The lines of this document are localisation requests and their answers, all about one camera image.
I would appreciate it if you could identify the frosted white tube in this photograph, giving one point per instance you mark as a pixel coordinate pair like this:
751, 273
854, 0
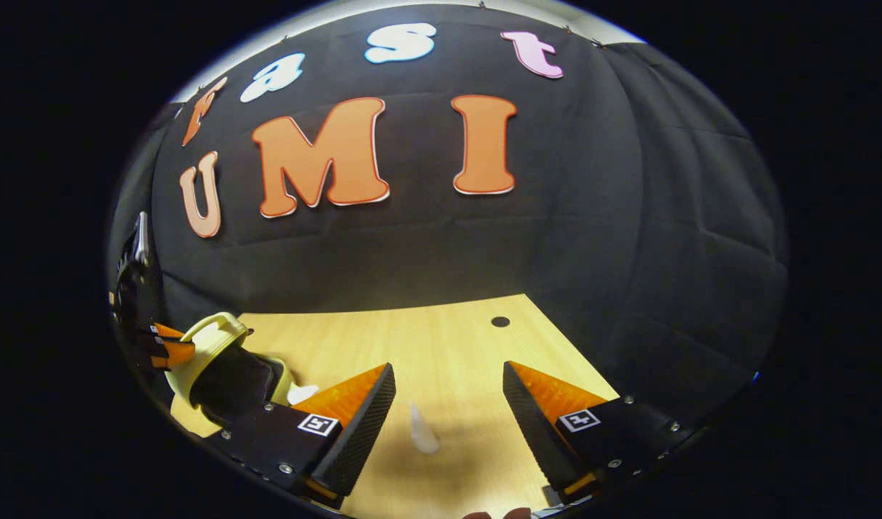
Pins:
422, 432

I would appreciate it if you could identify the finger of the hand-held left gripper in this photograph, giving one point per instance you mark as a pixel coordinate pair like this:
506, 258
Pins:
172, 349

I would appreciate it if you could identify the white pump bottle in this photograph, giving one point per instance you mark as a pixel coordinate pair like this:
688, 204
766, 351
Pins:
303, 393

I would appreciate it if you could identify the pale yellow suitcase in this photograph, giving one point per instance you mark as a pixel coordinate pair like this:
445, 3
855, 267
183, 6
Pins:
210, 339

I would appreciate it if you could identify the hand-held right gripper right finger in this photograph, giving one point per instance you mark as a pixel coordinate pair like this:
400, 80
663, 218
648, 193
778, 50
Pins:
538, 432

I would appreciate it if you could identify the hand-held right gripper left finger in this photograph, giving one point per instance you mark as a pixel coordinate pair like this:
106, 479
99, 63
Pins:
361, 432

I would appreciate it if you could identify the black backdrop cloth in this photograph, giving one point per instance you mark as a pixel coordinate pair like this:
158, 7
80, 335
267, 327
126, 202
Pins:
426, 252

